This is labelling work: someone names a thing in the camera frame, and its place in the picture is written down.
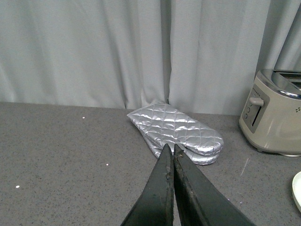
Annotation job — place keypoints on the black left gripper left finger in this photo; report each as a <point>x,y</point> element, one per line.
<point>155,206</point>

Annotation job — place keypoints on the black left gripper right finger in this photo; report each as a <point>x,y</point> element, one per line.
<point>199,202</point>

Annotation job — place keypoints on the beige two-slot toaster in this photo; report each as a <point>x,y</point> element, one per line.
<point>271,117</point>

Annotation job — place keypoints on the silver quilted oven mitt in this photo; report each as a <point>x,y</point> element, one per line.
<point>159,124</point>

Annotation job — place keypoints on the white plate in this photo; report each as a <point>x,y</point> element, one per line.
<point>296,190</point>

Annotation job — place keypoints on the grey curtain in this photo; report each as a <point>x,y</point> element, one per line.
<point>200,56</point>

